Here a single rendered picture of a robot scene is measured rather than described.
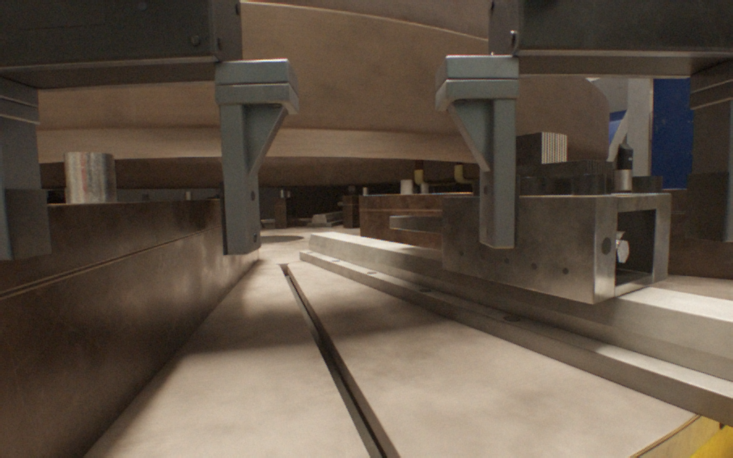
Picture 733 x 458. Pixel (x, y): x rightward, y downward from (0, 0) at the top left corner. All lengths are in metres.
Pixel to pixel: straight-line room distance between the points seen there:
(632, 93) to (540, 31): 6.59
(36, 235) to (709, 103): 0.41
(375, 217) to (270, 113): 2.31
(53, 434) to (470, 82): 0.65
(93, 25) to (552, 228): 0.81
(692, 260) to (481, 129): 1.88
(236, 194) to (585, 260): 0.73
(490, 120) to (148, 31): 0.18
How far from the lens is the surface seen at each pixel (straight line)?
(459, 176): 3.96
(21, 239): 0.28
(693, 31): 0.27
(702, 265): 2.07
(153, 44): 0.23
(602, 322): 0.94
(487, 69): 0.22
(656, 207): 1.07
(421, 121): 0.98
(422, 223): 1.37
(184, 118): 0.89
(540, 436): 0.69
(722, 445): 1.19
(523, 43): 0.22
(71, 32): 0.25
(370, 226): 2.54
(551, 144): 1.06
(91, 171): 0.83
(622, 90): 6.74
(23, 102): 0.30
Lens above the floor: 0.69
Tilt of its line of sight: 5 degrees down
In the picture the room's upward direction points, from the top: 1 degrees counter-clockwise
